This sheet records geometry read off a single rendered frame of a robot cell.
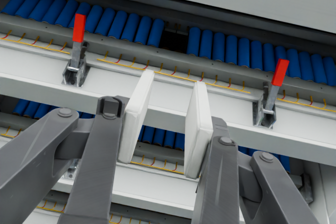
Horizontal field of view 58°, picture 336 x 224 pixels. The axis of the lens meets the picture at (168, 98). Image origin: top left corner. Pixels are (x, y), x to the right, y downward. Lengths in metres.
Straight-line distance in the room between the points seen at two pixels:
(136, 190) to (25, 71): 0.26
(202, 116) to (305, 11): 0.24
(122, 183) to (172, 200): 0.09
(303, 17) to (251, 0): 0.06
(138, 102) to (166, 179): 0.41
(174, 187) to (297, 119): 0.24
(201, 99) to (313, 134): 0.31
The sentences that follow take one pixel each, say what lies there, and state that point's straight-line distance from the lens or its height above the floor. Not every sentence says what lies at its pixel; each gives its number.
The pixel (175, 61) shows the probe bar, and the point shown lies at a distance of 0.44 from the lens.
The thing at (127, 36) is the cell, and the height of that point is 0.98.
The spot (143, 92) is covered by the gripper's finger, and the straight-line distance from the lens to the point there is 0.16.
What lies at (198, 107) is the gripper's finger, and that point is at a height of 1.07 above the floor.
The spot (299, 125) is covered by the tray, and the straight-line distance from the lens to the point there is 0.47.
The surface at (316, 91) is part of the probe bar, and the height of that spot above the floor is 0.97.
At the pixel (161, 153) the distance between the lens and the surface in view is 0.55.
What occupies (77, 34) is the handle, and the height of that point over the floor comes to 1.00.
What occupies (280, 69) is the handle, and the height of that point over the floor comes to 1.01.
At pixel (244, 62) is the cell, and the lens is 0.48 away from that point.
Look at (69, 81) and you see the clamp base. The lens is 0.43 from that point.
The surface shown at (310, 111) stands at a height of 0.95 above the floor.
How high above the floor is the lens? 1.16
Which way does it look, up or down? 33 degrees down
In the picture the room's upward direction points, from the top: 13 degrees clockwise
